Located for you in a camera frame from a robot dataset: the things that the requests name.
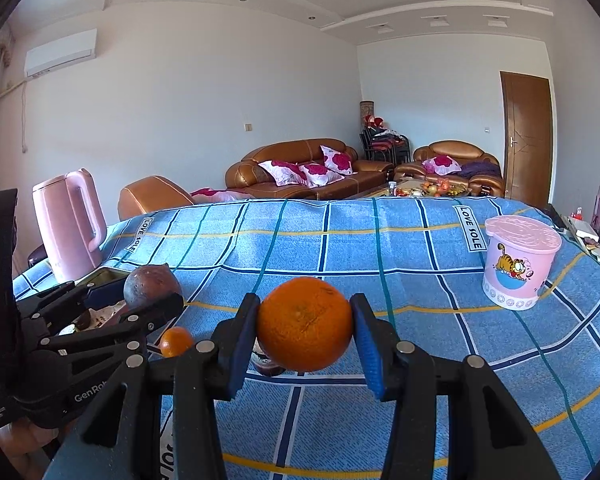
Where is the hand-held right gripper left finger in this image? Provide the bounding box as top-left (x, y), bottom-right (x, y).
top-left (42, 292), bottom-right (263, 480)

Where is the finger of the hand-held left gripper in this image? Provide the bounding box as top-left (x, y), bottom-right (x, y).
top-left (15, 280), bottom-right (128, 331)
top-left (40, 294), bottom-right (185, 357)

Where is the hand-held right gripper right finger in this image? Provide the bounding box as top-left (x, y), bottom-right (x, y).
top-left (350, 292), bottom-right (563, 480)

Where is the pink and green tin box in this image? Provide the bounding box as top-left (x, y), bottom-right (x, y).
top-left (55, 267), bottom-right (131, 336)

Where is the purple passion fruit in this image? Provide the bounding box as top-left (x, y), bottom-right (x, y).
top-left (124, 263), bottom-right (183, 318)

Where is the large orange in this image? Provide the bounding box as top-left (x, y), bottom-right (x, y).
top-left (256, 276), bottom-right (355, 373)

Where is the black white-topped fruit half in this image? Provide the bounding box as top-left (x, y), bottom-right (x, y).
top-left (252, 345), bottom-right (287, 377)

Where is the small orange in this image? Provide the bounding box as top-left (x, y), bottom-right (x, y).
top-left (160, 326), bottom-right (195, 358)

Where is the pink electric kettle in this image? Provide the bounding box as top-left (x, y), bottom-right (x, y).
top-left (32, 169), bottom-right (108, 283)

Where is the brown leather ottoman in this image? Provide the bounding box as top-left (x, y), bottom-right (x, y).
top-left (118, 176), bottom-right (196, 221)

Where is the blue plaid tablecloth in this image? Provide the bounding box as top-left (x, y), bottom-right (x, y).
top-left (12, 195), bottom-right (600, 480)

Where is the white and magenta floral cushion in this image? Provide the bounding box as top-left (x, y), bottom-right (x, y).
top-left (321, 145), bottom-right (355, 176)
top-left (423, 155), bottom-right (462, 176)
top-left (298, 162), bottom-right (345, 188)
top-left (258, 160), bottom-right (308, 187)
top-left (190, 187), bottom-right (256, 203)

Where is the coffee table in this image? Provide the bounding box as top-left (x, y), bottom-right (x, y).
top-left (370, 177), bottom-right (473, 200)

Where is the pink cartoon bucket with lid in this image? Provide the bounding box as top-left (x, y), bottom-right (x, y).
top-left (482, 216), bottom-right (563, 311)

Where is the plate of assorted fruit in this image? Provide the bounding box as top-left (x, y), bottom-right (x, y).
top-left (397, 180), bottom-right (468, 198)

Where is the brown leather sofa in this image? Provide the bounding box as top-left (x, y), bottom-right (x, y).
top-left (225, 138), bottom-right (395, 202)

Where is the stack of dark chairs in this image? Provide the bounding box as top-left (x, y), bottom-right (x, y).
top-left (361, 127), bottom-right (411, 166)

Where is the purple blanket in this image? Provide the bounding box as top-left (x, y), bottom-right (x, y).
top-left (460, 160), bottom-right (501, 178)

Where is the brown leather armchair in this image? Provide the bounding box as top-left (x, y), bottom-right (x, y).
top-left (395, 141), bottom-right (506, 198)

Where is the low tv cabinet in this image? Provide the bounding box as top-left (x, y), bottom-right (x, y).
top-left (545, 204), bottom-right (600, 273)

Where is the brown wooden door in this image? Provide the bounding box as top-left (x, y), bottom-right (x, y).
top-left (500, 71), bottom-right (553, 206)

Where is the white wall air conditioner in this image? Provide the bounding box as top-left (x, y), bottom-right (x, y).
top-left (24, 29), bottom-right (97, 78)

